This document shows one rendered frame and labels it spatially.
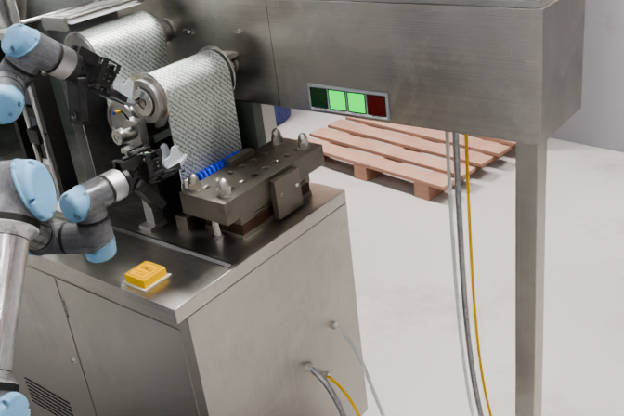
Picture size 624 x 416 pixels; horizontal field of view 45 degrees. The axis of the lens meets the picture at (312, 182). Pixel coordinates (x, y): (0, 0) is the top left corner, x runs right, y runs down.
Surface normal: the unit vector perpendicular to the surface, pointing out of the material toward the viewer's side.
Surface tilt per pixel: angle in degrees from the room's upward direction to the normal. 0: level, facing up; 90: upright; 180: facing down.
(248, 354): 90
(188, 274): 0
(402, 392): 0
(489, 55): 90
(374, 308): 0
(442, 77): 90
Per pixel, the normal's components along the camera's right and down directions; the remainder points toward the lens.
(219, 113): 0.79, 0.17
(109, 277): -0.11, -0.90
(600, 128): -0.70, 0.37
